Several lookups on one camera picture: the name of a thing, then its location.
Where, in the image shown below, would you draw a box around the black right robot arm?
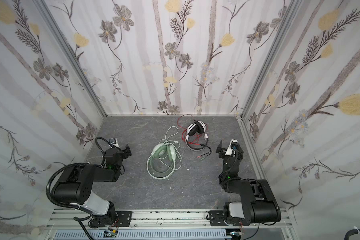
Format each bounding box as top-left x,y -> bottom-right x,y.
216,140 -> 282,226

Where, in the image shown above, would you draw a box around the white black headphones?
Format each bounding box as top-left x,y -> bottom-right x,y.
185,120 -> 209,151

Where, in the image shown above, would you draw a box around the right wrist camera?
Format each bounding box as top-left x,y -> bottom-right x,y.
225,140 -> 239,156

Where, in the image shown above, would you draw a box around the mint green headphones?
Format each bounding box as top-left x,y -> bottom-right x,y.
146,143 -> 177,180

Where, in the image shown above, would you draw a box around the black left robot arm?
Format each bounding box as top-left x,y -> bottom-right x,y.
46,145 -> 132,229

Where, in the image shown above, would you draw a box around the white slotted cable duct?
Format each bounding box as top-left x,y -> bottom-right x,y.
52,229 -> 232,240

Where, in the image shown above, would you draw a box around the black corrugated cable conduit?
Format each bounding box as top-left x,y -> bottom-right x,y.
343,228 -> 360,240

